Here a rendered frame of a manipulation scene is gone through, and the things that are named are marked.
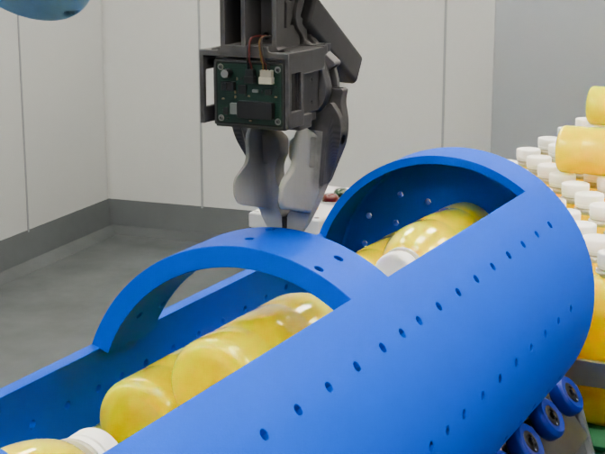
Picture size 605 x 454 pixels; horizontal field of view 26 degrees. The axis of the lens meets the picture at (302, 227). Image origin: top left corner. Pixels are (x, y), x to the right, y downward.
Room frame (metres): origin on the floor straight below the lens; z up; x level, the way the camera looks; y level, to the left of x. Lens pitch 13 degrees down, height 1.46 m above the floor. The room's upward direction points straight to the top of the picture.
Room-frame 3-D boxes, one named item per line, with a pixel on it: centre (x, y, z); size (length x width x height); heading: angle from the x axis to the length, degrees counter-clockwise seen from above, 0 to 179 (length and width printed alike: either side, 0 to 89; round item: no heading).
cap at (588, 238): (1.49, -0.35, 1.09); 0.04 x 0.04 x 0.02
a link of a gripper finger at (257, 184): (0.95, 0.03, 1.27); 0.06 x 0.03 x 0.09; 154
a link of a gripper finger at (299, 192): (0.94, 0.01, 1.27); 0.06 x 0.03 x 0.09; 154
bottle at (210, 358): (0.92, 0.02, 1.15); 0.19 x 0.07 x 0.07; 154
